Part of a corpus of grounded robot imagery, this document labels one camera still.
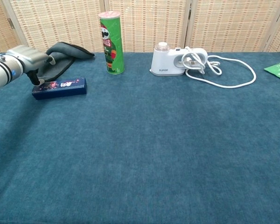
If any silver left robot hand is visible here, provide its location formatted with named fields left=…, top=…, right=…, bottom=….
left=6, top=44, right=56, bottom=86

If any blue glasses case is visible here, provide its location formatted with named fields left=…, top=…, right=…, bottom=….
left=32, top=77, right=87, bottom=101

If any grey folded cloth pouch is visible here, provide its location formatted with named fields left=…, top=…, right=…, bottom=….
left=36, top=42, right=95, bottom=81

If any green Pringles can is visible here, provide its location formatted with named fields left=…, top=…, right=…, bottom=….
left=98, top=11, right=126, bottom=75

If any woven bamboo folding screen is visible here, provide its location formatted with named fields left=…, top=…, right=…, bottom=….
left=0, top=0, right=280, bottom=56

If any white handheld garment steamer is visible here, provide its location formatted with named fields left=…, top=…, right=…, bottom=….
left=149, top=42, right=209, bottom=77

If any blue table cloth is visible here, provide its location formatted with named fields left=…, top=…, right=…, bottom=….
left=0, top=51, right=280, bottom=224

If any white power cable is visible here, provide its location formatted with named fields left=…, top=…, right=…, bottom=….
left=181, top=46, right=257, bottom=89

